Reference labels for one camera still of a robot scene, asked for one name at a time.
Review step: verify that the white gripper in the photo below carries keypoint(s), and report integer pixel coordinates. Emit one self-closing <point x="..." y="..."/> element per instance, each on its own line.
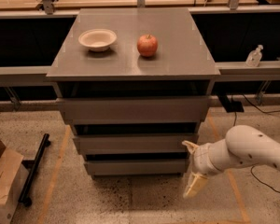
<point x="201" y="159"/>

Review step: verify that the grey bottom drawer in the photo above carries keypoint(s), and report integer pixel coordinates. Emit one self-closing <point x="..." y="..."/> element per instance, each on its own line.
<point x="137" y="167"/>

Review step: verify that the grey drawer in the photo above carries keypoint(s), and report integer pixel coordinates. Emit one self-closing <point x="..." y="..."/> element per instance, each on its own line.
<point x="133" y="110"/>
<point x="137" y="167"/>
<point x="120" y="144"/>

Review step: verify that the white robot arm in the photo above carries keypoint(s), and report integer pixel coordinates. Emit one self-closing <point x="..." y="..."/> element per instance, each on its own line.
<point x="243" y="146"/>

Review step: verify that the grey top drawer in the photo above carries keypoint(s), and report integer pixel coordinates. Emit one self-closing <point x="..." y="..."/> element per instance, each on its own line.
<point x="133" y="110"/>

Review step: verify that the grey drawer cabinet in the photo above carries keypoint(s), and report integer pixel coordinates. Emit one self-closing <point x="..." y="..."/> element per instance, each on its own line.
<point x="181" y="67"/>

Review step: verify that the grey middle drawer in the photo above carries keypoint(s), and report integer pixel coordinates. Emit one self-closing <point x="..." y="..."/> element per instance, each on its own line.
<point x="120" y="144"/>

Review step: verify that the clear sanitizer bottle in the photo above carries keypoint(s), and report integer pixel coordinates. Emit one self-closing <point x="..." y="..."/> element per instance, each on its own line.
<point x="254" y="57"/>

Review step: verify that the red apple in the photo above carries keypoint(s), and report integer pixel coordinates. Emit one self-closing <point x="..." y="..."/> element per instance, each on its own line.
<point x="147" y="45"/>

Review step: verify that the white paper bowl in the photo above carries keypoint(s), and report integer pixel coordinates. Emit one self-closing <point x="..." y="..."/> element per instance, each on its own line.
<point x="97" y="40"/>

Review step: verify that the black metal stand bar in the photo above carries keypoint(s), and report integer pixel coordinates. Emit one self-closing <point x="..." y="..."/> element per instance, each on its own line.
<point x="32" y="166"/>

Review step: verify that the brown cardboard box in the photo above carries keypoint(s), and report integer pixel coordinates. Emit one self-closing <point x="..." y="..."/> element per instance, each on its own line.
<point x="12" y="178"/>

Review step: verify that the black floor bracket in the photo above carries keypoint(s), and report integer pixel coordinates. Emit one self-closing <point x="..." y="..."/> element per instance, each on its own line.
<point x="230" y="105"/>

